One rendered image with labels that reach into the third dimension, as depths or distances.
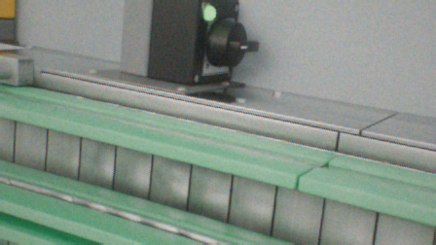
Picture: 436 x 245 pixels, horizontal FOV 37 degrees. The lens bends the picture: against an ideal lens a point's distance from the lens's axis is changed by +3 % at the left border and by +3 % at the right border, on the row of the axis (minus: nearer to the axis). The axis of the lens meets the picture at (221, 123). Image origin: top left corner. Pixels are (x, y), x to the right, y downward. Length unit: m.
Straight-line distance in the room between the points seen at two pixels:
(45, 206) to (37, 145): 0.11
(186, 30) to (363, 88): 0.17
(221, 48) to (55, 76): 0.15
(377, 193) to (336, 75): 0.24
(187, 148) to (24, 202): 0.16
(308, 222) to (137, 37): 0.23
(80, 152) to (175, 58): 0.12
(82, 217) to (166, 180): 0.08
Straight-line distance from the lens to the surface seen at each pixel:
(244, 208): 0.51
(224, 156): 0.41
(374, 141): 0.46
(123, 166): 0.56
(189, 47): 0.56
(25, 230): 0.53
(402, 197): 0.38
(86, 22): 0.74
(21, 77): 0.60
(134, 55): 0.59
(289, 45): 0.61
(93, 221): 0.49
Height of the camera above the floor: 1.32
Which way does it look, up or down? 61 degrees down
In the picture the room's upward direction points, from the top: 105 degrees counter-clockwise
